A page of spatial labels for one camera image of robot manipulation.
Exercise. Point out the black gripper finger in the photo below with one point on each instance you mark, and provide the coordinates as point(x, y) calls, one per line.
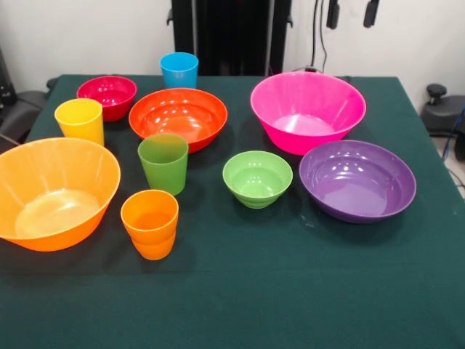
point(371, 14)
point(333, 16)

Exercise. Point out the green cup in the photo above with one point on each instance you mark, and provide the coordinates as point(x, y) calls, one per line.
point(163, 171)

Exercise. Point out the orange cup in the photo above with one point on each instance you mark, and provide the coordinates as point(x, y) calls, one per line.
point(152, 240)

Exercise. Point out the large pink bowl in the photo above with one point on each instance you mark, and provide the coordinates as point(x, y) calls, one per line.
point(305, 120)

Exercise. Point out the black floor device with knob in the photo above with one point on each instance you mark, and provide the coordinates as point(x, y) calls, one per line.
point(439, 116)

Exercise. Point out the blue cup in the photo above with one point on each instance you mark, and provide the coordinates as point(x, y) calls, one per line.
point(178, 72)

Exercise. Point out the wide purple bowl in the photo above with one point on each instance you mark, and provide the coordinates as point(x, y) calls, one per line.
point(356, 181)

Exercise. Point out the small green bowl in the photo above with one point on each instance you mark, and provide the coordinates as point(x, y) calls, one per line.
point(256, 181)

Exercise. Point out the wide red bowl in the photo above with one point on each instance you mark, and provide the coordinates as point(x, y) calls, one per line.
point(174, 120)

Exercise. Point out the small crimson bowl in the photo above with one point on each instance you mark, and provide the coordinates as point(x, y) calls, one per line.
point(116, 105)

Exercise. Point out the dark green table cloth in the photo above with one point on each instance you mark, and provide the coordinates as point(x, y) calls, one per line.
point(254, 272)

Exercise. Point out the yellow cup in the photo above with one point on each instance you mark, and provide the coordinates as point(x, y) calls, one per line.
point(80, 123)

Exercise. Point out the black chair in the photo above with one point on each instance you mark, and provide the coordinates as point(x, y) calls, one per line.
point(22, 109)

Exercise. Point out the large orange bowl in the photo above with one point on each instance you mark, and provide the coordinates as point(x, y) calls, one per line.
point(54, 218)

